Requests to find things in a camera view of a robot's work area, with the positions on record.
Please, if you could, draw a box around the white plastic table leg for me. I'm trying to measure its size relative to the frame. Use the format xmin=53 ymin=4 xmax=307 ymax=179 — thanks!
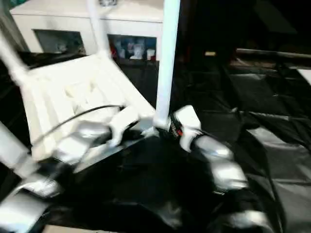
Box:
xmin=86 ymin=0 xmax=112 ymax=59
xmin=0 ymin=121 xmax=39 ymax=179
xmin=152 ymin=0 xmax=182 ymax=133
xmin=0 ymin=31 xmax=31 ymax=81

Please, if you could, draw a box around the white plastic table top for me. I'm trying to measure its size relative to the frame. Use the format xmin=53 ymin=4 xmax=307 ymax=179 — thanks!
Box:
xmin=14 ymin=52 xmax=171 ymax=173

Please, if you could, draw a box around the black work mat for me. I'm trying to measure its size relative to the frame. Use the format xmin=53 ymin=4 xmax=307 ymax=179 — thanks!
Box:
xmin=0 ymin=47 xmax=311 ymax=233

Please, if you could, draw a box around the long black bar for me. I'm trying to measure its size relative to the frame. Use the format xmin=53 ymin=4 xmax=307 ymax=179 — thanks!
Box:
xmin=237 ymin=48 xmax=311 ymax=59

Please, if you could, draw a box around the white glass-door cabinet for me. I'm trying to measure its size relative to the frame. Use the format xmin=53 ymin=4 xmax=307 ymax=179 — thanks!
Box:
xmin=9 ymin=0 xmax=165 ymax=60

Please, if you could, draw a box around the dark item on cabinet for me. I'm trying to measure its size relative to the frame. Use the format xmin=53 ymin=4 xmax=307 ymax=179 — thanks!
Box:
xmin=98 ymin=0 xmax=120 ymax=7

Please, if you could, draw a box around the white side board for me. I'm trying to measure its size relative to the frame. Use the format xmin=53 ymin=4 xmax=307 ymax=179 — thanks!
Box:
xmin=297 ymin=69 xmax=311 ymax=85

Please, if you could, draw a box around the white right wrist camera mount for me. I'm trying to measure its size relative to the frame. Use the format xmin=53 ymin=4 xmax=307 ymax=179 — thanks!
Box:
xmin=173 ymin=104 xmax=202 ymax=152

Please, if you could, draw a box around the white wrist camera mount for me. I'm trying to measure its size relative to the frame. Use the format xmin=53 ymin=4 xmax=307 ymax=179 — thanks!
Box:
xmin=108 ymin=105 xmax=144 ymax=148
xmin=173 ymin=104 xmax=202 ymax=152

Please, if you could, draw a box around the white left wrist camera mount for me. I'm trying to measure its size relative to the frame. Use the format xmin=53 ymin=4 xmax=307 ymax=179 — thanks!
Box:
xmin=108 ymin=105 xmax=144 ymax=148

